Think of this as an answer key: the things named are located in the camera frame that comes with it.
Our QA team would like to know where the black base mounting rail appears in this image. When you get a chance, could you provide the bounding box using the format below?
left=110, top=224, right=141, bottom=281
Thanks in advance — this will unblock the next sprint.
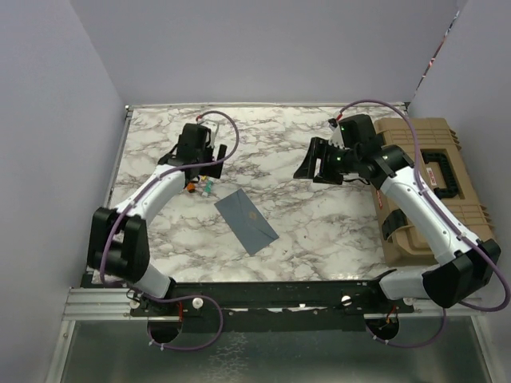
left=113, top=280, right=413, bottom=334

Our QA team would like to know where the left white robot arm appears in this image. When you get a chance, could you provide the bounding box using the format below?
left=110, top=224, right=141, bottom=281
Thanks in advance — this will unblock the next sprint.
left=87, top=123, right=227, bottom=315

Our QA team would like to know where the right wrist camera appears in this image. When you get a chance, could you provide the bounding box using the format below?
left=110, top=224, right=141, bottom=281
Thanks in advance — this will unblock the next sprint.
left=327, top=114, right=344, bottom=148

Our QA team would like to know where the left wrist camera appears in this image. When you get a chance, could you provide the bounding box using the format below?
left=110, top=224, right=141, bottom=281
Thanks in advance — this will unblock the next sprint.
left=196, top=116, right=220, bottom=148

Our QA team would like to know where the green white glue stick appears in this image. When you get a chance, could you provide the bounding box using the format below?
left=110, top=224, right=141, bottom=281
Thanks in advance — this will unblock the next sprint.
left=202, top=180, right=213, bottom=197

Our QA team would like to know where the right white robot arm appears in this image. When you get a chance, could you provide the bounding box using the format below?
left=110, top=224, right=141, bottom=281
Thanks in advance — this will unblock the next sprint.
left=295, top=114, right=501, bottom=312

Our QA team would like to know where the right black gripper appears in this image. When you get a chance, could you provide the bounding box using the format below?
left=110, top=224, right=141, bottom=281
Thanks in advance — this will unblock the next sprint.
left=295, top=136, right=360, bottom=185

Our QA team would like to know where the tan plastic tool case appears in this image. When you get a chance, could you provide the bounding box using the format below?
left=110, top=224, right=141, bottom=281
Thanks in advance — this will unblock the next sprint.
left=371, top=118, right=494, bottom=267

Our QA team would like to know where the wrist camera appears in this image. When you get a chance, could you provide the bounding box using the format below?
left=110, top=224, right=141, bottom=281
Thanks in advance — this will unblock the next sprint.
left=196, top=116, right=220, bottom=148
left=327, top=114, right=344, bottom=148

